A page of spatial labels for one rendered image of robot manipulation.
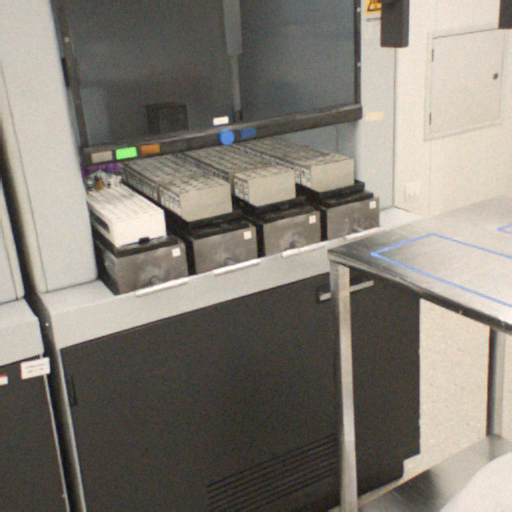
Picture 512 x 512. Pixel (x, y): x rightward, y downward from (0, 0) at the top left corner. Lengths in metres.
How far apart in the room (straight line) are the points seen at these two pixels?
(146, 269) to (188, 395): 0.29
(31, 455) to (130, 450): 0.19
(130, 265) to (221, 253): 0.18
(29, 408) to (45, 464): 0.12
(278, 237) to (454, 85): 1.97
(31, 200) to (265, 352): 0.56
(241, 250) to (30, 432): 0.50
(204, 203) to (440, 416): 1.14
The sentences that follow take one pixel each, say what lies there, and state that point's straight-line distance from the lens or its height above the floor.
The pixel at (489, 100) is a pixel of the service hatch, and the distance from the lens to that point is 3.42.
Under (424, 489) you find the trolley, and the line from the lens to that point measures 1.54.
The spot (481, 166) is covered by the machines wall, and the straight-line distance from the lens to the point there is 3.47.
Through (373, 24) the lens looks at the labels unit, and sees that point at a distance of 1.58.
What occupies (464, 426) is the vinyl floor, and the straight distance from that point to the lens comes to 2.22.
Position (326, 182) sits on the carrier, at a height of 0.84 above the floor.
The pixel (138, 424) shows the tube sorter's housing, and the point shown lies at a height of 0.46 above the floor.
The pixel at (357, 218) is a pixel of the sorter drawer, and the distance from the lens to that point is 1.51.
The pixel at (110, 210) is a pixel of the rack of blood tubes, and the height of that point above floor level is 0.86.
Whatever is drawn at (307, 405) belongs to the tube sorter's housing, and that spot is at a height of 0.36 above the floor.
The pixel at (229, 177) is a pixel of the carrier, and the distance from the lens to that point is 1.52.
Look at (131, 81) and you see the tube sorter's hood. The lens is 1.32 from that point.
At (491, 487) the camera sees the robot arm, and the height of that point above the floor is 0.99.
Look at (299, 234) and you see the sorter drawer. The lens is 1.44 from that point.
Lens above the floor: 1.25
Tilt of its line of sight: 21 degrees down
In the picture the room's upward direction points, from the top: 4 degrees counter-clockwise
